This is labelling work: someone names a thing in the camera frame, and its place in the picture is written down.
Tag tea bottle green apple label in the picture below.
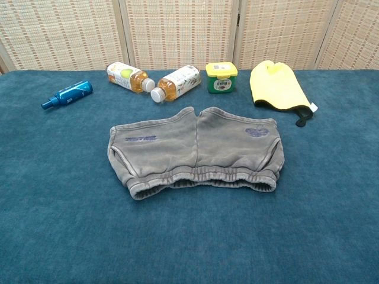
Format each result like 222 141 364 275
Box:
105 61 156 93

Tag tea bottle leaf print label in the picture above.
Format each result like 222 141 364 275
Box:
150 65 202 104

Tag green jar yellow lid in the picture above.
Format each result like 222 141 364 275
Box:
205 62 239 95

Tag grey shorts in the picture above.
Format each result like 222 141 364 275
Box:
107 106 285 202

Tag yellow cleaning mitt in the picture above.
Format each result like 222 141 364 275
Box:
249 60 319 127

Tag blue spray bottle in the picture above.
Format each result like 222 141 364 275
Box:
40 80 94 111

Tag woven bamboo folding screen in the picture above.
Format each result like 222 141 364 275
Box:
0 0 379 75

